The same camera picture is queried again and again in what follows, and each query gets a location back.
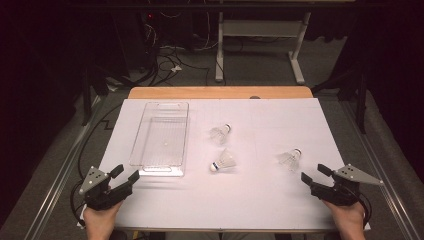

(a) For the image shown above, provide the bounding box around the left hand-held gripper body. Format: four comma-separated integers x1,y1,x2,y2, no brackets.
78,165,134,212

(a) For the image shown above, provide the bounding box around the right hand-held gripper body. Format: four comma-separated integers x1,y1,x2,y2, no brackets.
309,163,384,207

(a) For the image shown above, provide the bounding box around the white shuttlecock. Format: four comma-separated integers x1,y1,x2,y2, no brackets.
209,148,238,173
209,123,233,145
277,148,303,172

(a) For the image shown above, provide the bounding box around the clear plastic tray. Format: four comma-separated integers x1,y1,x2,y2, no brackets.
128,101,190,178

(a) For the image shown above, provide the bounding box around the person's left hand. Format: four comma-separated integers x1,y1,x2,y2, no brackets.
82,200,124,240

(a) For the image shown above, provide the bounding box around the person's right hand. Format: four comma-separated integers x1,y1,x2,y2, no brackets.
322,199,367,240

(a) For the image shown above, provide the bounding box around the black metal stand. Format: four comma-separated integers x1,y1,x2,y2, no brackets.
312,66,368,135
81,64,134,127

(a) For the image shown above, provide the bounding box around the white table cover sheet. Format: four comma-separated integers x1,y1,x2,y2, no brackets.
77,97,372,233

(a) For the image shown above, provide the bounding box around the dark curtain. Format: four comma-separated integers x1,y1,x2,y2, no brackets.
363,0,424,183
0,0,84,218

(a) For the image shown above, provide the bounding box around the black equipment case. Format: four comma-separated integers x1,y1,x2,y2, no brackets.
111,9,159,76

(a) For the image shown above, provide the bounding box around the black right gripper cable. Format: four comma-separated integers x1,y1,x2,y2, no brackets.
357,192,373,229

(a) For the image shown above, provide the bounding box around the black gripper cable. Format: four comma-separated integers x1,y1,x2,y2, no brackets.
69,103,124,228
357,192,373,229

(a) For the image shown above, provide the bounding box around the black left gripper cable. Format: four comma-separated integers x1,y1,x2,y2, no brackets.
69,103,124,228

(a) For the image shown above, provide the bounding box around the aluminium floor rail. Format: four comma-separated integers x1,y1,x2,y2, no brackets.
339,99,424,240
23,94,103,240

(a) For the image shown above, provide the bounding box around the bundle of floor cables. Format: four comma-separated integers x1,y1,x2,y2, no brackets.
134,9,228,88

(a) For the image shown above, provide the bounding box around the white metal desk frame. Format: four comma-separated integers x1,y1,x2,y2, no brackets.
214,11,313,86

